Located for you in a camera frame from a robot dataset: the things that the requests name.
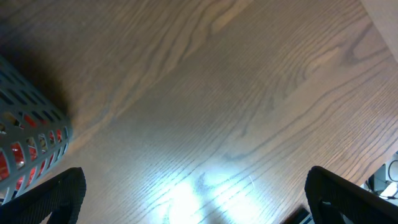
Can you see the grey plastic mesh basket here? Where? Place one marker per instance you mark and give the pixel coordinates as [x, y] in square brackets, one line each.
[17, 94]

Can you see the red yellow spaghetti packet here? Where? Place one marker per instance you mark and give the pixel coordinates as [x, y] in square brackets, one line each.
[31, 144]

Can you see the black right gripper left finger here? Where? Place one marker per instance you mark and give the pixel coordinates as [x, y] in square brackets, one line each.
[59, 198]

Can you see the cardboard panel right side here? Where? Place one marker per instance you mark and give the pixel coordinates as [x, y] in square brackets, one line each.
[384, 16]

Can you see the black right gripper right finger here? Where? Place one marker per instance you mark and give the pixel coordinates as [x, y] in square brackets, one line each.
[332, 198]

